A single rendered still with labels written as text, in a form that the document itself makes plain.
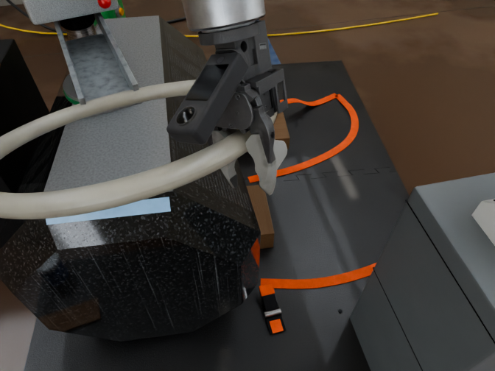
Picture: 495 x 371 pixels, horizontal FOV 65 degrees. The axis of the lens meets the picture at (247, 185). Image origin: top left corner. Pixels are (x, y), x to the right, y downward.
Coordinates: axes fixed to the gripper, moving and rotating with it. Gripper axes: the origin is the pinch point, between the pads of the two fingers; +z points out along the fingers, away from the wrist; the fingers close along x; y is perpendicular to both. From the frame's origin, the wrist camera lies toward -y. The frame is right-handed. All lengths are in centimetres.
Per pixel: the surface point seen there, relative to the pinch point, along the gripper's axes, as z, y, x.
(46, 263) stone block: 32, -7, 69
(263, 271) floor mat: 93, 68, 60
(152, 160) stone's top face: 15, 26, 55
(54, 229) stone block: 23, -2, 65
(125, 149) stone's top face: 12, 24, 64
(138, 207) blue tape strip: 23, 13, 50
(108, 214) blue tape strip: 22, 8, 55
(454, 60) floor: 58, 296, 30
